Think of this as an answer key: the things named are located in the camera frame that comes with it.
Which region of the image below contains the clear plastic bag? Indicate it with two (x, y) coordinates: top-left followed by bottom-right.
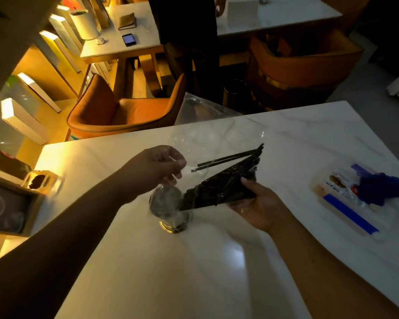
(166, 92), (266, 214)

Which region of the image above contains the person's left forearm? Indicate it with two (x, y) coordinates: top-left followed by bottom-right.
(0, 177), (133, 319)

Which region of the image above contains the person's right hand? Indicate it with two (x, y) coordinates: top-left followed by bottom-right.
(230, 177), (289, 234)

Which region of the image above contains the clear glass with gold base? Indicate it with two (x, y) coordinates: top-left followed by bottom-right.
(149, 183), (193, 234)

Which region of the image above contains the brown wallet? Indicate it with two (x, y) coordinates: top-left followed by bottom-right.
(117, 12), (137, 31)

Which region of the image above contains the orange leather chair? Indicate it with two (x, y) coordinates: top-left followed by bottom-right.
(247, 29), (365, 111)
(67, 73), (187, 140)

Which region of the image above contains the person's left hand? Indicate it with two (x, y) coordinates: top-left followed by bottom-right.
(121, 145), (187, 204)

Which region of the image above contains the black waste bin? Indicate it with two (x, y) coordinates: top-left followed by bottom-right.
(222, 79), (250, 109)

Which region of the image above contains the blue glue gun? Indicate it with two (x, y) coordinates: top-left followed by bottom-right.
(351, 163), (399, 207)

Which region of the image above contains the brown paper sheet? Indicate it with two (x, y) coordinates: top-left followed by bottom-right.
(226, 0), (259, 29)

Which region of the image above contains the clear blister pack blue label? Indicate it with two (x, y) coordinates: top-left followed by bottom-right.
(310, 161), (384, 241)

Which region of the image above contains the white paper roll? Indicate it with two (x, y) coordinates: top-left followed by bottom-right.
(69, 10), (106, 45)

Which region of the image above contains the person's right forearm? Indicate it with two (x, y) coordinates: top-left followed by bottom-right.
(271, 212), (399, 319)

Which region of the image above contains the gold glass holder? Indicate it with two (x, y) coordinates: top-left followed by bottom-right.
(21, 170), (63, 196)

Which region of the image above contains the bundle of black straws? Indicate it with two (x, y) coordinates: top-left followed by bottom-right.
(180, 143), (265, 211)

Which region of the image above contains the white marble side table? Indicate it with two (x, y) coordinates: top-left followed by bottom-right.
(77, 1), (164, 98)
(215, 0), (343, 37)

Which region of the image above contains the wooden box with dark panel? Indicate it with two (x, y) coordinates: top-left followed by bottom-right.
(0, 167), (46, 237)

